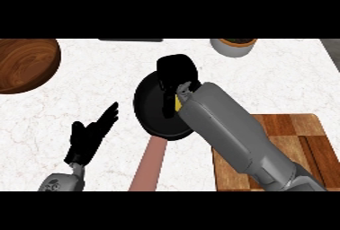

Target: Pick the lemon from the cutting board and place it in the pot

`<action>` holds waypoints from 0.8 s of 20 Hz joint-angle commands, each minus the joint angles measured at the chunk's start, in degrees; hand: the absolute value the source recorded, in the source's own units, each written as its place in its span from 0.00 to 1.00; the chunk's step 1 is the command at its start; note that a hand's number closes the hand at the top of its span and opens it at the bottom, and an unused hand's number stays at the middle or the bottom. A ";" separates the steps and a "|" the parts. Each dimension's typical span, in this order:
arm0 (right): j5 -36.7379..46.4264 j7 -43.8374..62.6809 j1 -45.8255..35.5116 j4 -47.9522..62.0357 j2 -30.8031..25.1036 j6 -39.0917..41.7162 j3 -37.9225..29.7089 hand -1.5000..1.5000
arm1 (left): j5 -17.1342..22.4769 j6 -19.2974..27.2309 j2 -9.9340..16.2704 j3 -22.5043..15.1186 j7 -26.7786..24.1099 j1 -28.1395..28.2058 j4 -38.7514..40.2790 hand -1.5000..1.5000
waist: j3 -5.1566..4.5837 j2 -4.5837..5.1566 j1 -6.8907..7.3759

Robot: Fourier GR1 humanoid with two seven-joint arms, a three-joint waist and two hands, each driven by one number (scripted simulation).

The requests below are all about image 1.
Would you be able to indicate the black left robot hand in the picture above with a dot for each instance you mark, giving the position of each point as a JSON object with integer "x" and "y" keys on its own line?
{"x": 90, "y": 134}

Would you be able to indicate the yellow lemon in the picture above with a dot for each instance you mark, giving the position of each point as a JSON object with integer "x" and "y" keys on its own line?
{"x": 177, "y": 103}

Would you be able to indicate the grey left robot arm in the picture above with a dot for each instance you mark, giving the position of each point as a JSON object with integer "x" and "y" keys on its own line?
{"x": 66, "y": 179}

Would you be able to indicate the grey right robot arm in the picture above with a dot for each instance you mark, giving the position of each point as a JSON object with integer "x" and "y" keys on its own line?
{"x": 229, "y": 131}

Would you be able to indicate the white pot with brown rim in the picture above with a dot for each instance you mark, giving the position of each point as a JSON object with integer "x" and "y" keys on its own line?
{"x": 232, "y": 47}

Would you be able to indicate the wooden cutting board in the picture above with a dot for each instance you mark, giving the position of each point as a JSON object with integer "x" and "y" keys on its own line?
{"x": 291, "y": 140}

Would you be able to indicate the round brown wooden bowl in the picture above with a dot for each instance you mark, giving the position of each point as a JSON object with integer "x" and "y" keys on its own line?
{"x": 22, "y": 64}

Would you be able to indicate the grey appliance edge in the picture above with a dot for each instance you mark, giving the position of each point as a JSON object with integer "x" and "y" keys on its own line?
{"x": 332, "y": 49}

